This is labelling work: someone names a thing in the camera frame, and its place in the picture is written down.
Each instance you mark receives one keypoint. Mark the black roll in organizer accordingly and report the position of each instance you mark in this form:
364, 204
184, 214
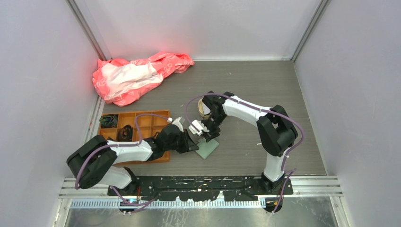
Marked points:
125, 134

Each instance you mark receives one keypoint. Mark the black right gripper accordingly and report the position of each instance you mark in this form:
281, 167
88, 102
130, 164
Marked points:
212, 134

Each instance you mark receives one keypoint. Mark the green leather card holder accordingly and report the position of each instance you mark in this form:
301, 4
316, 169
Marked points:
206, 148

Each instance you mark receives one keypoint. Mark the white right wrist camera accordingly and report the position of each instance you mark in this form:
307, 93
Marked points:
198, 128

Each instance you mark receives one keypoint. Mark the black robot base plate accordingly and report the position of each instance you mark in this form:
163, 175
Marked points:
201, 188

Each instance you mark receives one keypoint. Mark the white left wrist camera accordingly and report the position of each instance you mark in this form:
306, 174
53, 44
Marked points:
177, 122

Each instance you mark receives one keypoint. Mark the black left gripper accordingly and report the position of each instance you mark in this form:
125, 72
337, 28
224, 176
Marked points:
188, 144

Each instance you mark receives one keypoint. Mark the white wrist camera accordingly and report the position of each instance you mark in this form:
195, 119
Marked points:
198, 128
177, 122

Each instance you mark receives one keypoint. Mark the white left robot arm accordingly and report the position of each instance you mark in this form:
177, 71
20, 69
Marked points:
94, 162

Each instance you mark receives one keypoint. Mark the orange compartment organizer box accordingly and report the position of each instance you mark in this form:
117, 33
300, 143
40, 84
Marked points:
145, 123

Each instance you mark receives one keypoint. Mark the dark bundle in organizer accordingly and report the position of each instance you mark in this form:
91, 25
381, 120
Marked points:
108, 121

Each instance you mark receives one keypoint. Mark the pink and white plastic bag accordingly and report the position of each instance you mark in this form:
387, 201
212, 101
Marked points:
122, 82

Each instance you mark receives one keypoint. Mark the beige oval card tray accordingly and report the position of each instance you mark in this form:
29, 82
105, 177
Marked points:
204, 111

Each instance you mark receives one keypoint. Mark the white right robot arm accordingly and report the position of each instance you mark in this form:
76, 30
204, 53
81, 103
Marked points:
277, 132

